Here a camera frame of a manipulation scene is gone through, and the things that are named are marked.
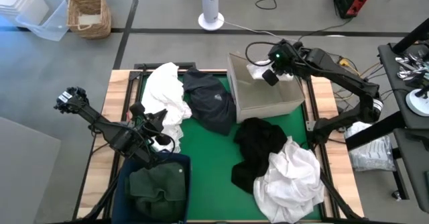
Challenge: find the black diagonal stand pole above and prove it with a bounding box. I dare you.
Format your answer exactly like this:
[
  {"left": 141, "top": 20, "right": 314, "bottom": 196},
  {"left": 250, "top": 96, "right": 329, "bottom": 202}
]
[{"left": 391, "top": 17, "right": 429, "bottom": 54}]

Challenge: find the black aluminium table frame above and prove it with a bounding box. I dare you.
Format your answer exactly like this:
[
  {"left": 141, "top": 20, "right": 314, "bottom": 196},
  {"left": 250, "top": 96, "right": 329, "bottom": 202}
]
[{"left": 72, "top": 62, "right": 369, "bottom": 224}]

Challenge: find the dark green garment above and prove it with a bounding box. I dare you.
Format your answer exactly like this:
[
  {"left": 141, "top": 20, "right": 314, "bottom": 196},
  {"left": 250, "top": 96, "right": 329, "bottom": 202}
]
[{"left": 124, "top": 162, "right": 187, "bottom": 223}]

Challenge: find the black garment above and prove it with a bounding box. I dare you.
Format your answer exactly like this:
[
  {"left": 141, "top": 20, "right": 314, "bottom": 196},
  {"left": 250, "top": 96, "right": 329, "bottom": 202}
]
[{"left": 231, "top": 117, "right": 289, "bottom": 195}]

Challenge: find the white fan power cable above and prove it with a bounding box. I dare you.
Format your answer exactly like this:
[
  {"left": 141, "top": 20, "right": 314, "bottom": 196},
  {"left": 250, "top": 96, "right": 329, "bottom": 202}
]
[{"left": 223, "top": 21, "right": 286, "bottom": 41}]

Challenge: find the navy white striped fabric bin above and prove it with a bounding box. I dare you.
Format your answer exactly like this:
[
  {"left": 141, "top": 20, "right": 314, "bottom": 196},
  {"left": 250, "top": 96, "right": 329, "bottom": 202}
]
[{"left": 111, "top": 152, "right": 192, "bottom": 224}]

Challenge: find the black side table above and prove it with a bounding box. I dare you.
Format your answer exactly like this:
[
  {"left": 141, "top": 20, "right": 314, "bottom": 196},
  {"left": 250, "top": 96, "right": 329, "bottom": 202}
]
[{"left": 377, "top": 42, "right": 429, "bottom": 215}]

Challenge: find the green table mat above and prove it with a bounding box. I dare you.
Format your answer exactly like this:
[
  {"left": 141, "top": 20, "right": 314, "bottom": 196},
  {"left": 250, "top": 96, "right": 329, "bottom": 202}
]
[{"left": 132, "top": 74, "right": 322, "bottom": 222}]

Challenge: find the white textured lace garment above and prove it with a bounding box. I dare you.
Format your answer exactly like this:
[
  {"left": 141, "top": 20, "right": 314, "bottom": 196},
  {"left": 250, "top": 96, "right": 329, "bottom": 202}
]
[{"left": 140, "top": 62, "right": 193, "bottom": 154}]

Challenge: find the small white cloth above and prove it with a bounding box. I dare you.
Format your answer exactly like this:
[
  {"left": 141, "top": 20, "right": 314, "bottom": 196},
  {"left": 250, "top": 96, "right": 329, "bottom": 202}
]
[{"left": 247, "top": 60, "right": 294, "bottom": 82}]

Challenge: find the shiny metal utensil heap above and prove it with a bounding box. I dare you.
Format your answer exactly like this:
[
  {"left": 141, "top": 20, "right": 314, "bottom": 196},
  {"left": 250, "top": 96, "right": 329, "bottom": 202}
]
[{"left": 395, "top": 49, "right": 429, "bottom": 82}]

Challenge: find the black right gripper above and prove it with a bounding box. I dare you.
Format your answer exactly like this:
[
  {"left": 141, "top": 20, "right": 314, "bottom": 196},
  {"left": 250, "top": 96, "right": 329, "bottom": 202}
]
[{"left": 262, "top": 39, "right": 306, "bottom": 87}]

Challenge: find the white round lamp base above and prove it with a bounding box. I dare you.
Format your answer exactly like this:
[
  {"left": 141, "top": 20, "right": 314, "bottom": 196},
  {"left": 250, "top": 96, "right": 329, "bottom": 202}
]
[{"left": 405, "top": 88, "right": 429, "bottom": 117}]

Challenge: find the wicker basket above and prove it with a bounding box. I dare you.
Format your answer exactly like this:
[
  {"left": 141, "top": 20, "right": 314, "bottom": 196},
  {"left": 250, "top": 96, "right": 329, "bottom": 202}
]
[{"left": 66, "top": 0, "right": 112, "bottom": 40}]

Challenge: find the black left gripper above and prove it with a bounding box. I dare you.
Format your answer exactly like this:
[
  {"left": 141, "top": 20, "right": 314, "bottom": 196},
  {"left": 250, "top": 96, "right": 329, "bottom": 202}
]
[{"left": 129, "top": 102, "right": 172, "bottom": 147}]

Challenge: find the long black floor cable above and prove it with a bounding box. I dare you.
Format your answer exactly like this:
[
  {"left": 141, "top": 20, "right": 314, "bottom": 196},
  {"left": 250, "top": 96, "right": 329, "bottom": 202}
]
[{"left": 297, "top": 17, "right": 353, "bottom": 44}]

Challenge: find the dark grey logo shirt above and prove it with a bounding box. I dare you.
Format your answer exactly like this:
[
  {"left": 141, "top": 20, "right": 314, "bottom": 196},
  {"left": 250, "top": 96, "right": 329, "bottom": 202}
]
[{"left": 182, "top": 67, "right": 238, "bottom": 137}]

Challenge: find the beige fabric storage bin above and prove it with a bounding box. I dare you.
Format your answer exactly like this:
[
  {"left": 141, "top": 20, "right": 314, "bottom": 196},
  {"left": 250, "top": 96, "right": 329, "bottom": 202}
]
[{"left": 227, "top": 51, "right": 306, "bottom": 124}]

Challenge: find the clear plastic bag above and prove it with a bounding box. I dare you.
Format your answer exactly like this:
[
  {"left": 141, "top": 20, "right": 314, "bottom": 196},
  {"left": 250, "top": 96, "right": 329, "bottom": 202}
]
[{"left": 344, "top": 121, "right": 396, "bottom": 172}]

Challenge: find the large white shirt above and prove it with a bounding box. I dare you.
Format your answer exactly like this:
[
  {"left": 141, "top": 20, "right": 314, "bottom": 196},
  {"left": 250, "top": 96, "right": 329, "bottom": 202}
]
[{"left": 253, "top": 136, "right": 326, "bottom": 224}]

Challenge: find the clear plastic tub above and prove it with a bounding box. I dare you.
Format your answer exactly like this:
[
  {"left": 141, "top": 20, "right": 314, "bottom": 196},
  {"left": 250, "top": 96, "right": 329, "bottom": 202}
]
[{"left": 15, "top": 0, "right": 70, "bottom": 42}]

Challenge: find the white tower fan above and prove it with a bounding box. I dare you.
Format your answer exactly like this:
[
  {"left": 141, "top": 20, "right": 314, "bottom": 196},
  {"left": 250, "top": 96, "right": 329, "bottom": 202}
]
[{"left": 197, "top": 0, "right": 225, "bottom": 32}]

